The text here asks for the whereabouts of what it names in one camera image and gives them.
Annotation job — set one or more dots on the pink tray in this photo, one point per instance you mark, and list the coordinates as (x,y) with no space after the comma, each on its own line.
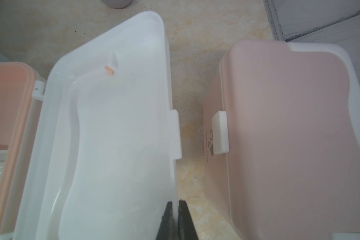
(17,81)

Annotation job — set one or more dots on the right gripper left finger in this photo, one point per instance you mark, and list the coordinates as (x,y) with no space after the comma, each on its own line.
(166,229)

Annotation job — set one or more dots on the white pink medicine box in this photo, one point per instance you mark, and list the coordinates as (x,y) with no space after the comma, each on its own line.
(97,157)

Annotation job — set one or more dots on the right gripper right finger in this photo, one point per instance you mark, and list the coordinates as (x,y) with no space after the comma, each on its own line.
(186,226)

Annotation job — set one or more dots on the grey round object behind box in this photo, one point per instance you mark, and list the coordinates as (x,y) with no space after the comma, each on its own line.
(117,4)

